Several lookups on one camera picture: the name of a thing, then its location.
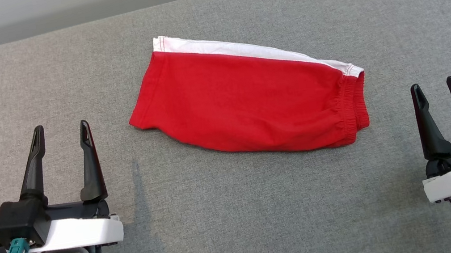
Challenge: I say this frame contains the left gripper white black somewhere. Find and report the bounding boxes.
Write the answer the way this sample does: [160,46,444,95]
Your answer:
[9,115,126,253]

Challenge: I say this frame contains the red shorts white side stripe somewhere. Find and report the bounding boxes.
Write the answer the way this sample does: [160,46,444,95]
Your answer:
[117,6,376,179]

